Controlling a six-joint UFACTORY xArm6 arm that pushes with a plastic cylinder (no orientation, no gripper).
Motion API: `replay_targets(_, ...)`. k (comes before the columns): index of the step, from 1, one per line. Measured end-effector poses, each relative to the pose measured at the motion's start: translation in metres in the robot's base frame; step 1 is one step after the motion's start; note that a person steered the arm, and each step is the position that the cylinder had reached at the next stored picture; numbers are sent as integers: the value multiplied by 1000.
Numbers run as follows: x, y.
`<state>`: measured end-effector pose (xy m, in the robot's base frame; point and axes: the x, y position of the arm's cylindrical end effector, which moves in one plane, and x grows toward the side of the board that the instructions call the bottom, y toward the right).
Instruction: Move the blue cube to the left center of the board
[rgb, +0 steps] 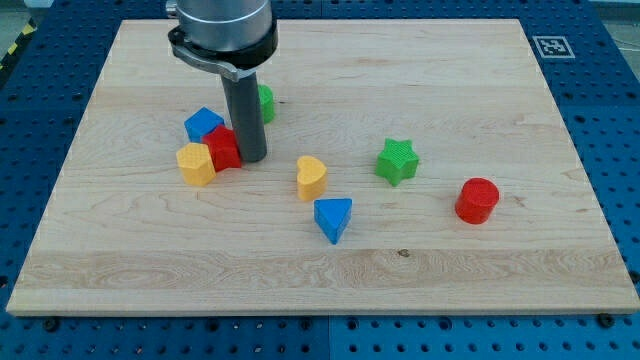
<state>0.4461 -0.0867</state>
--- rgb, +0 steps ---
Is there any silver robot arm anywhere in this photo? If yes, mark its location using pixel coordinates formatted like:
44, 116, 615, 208
166, 0, 278, 162

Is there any green star block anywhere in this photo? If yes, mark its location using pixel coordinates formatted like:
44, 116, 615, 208
375, 138, 420, 186

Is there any yellow heart block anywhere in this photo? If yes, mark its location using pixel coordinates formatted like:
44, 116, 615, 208
296, 155, 328, 201

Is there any black clamp flange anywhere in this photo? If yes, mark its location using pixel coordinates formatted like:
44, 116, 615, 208
167, 19, 278, 82

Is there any blue triangle block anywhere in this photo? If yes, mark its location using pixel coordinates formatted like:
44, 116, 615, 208
314, 198, 353, 245

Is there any white fiducial marker tag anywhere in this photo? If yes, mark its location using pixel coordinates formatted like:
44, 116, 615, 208
533, 35, 575, 59

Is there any wooden board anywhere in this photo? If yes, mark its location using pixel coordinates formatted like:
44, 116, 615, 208
7, 19, 639, 317

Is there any red star block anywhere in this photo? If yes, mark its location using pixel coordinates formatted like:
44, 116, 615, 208
202, 125, 242, 172

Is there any blue cube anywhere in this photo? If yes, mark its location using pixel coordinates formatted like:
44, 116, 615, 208
184, 107, 224, 143

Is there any green cylinder block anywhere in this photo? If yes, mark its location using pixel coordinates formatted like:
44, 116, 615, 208
258, 84, 275, 124

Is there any yellow hexagon block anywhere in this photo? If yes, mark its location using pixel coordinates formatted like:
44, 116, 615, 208
176, 142, 216, 186

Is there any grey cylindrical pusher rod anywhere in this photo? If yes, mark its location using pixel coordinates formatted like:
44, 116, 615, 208
221, 73, 267, 163

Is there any red cylinder block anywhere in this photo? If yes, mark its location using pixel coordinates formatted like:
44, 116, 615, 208
454, 177, 500, 225

